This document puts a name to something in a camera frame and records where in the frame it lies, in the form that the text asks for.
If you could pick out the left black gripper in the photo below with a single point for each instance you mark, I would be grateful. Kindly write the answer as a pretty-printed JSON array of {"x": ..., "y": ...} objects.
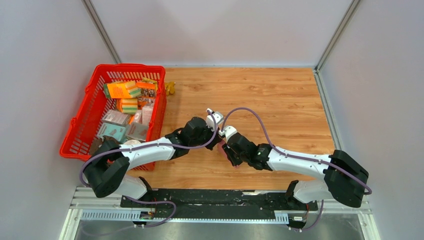
[{"x": 216, "y": 139}]

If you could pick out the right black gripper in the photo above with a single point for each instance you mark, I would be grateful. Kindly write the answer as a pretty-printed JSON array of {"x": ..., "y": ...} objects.
[{"x": 229, "y": 152}]

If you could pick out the pink paper box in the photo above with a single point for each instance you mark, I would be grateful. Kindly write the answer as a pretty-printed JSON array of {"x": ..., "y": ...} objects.
[{"x": 220, "y": 147}]

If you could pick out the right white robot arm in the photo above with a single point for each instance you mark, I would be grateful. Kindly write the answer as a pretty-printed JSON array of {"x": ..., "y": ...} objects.
[{"x": 336, "y": 176}]

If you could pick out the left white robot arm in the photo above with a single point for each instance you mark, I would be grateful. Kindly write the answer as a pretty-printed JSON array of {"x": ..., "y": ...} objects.
[{"x": 106, "y": 170}]

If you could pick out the yellow banana toy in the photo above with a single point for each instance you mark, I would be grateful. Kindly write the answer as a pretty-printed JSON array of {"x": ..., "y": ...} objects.
[{"x": 170, "y": 88}]

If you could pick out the white tape roll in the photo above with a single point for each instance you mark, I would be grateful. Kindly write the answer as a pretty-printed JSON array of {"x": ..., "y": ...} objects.
[{"x": 132, "y": 142}]

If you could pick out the teal snack packet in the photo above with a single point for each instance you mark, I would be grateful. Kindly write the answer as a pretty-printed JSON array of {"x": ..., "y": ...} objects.
[{"x": 111, "y": 130}]

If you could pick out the brown crumpled packet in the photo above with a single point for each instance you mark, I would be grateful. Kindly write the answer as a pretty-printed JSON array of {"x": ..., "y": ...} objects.
[{"x": 98, "y": 142}]

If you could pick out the orange green sponge pack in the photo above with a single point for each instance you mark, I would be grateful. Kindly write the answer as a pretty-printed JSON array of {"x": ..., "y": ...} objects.
[{"x": 121, "y": 90}]

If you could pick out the red plastic basket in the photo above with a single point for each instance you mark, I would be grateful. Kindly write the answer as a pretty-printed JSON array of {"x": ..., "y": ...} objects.
[{"x": 85, "y": 125}]

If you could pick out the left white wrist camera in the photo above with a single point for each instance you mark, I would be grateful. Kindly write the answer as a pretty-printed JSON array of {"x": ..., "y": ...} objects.
[{"x": 214, "y": 119}]

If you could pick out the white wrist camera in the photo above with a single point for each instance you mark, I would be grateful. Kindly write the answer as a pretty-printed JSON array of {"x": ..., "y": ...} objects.
[
  {"x": 227, "y": 132},
  {"x": 214, "y": 119}
]

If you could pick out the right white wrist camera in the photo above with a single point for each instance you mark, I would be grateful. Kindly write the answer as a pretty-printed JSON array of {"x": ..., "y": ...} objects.
[{"x": 227, "y": 132}]

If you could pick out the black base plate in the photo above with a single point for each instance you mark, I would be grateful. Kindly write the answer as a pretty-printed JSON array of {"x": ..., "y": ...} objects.
[{"x": 219, "y": 203}]

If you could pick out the aluminium frame rail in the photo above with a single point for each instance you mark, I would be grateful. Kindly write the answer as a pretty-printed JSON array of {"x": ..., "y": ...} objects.
[{"x": 109, "y": 208}]

